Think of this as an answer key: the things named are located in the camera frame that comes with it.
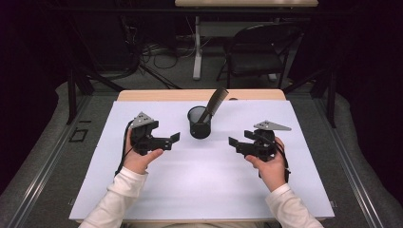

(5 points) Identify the white table cover board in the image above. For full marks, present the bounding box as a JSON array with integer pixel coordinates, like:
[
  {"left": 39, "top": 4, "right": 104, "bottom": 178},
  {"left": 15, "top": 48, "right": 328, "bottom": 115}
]
[{"left": 68, "top": 100, "right": 336, "bottom": 221}]

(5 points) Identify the metal floor rail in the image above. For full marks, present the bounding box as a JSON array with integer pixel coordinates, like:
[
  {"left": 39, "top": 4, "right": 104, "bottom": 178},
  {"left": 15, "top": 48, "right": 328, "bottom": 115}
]
[
  {"left": 6, "top": 94, "right": 93, "bottom": 228},
  {"left": 313, "top": 98, "right": 386, "bottom": 228}
]

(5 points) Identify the black mesh pen cup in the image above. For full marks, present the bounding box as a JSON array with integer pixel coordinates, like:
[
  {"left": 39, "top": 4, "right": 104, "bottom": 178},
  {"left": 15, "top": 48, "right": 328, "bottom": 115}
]
[{"left": 186, "top": 105, "right": 213, "bottom": 140}]

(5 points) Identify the person's left hand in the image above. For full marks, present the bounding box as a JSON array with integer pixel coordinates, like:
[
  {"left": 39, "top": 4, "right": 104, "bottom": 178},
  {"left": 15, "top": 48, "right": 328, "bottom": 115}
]
[{"left": 123, "top": 137, "right": 165, "bottom": 175}]

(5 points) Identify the bundle of floor cables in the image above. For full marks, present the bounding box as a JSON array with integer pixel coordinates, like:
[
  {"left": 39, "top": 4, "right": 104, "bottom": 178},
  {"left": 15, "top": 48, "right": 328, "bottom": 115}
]
[{"left": 139, "top": 34, "right": 198, "bottom": 71}]

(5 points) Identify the person's right hand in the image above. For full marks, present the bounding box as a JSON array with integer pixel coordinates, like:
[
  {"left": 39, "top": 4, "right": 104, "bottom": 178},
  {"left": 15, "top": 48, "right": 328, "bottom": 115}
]
[{"left": 245, "top": 136, "right": 288, "bottom": 193}]

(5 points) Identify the hand-held gripper black cable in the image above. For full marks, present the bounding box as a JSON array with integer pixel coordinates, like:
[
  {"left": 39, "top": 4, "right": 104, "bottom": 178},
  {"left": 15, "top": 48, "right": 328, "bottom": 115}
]
[
  {"left": 114, "top": 120, "right": 135, "bottom": 177},
  {"left": 274, "top": 141, "right": 292, "bottom": 184}
]

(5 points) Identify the left hand-held gripper black cable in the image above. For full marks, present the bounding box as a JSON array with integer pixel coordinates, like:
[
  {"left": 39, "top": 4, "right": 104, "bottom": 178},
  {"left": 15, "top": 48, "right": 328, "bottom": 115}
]
[{"left": 114, "top": 120, "right": 135, "bottom": 177}]

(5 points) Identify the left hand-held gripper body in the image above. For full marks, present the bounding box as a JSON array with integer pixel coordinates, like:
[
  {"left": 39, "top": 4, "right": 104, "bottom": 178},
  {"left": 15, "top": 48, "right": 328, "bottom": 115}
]
[{"left": 130, "top": 111, "right": 174, "bottom": 156}]

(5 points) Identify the wooden desk with white leg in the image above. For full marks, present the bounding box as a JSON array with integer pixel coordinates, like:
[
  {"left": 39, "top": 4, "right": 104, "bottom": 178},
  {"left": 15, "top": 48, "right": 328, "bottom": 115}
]
[{"left": 174, "top": 0, "right": 319, "bottom": 81}]

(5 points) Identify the black metal stand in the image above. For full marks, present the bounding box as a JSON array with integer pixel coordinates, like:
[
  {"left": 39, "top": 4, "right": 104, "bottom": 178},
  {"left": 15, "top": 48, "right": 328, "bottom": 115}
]
[
  {"left": 281, "top": 61, "right": 337, "bottom": 129},
  {"left": 65, "top": 61, "right": 126, "bottom": 126}
]

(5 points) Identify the black folding chair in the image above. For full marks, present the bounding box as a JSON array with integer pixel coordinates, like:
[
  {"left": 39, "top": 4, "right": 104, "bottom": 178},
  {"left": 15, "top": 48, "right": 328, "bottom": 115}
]
[{"left": 216, "top": 23, "right": 303, "bottom": 89}]

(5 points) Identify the right hand-held gripper black cable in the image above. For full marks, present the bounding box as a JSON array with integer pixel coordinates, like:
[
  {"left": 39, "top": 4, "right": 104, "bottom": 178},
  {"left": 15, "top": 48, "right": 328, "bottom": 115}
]
[{"left": 274, "top": 141, "right": 292, "bottom": 184}]

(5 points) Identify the black comb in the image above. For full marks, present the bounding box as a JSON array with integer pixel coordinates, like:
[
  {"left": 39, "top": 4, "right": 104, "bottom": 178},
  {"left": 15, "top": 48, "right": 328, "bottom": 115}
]
[{"left": 197, "top": 87, "right": 230, "bottom": 124}]

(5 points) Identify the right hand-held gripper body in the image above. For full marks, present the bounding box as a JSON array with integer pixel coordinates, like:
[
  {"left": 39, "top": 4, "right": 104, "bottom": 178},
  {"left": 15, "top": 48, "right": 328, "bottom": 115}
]
[{"left": 237, "top": 120, "right": 293, "bottom": 162}]

